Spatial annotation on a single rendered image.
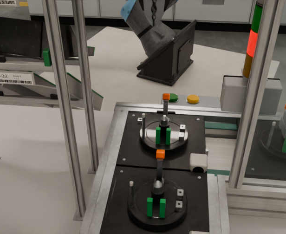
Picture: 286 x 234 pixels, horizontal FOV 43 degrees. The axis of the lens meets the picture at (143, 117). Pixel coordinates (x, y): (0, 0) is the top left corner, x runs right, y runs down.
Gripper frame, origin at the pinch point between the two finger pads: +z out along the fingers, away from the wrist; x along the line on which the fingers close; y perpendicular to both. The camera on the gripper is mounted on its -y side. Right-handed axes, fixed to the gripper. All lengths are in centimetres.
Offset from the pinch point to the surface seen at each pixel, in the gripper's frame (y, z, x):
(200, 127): -14.3, 26.3, -15.7
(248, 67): -33.4, -5.3, -22.1
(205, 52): 58, 37, -21
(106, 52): 52, 37, 26
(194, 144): -21.9, 26.3, -13.9
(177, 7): 277, 97, -4
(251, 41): -32.9, -10.8, -21.8
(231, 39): 261, 123, -62
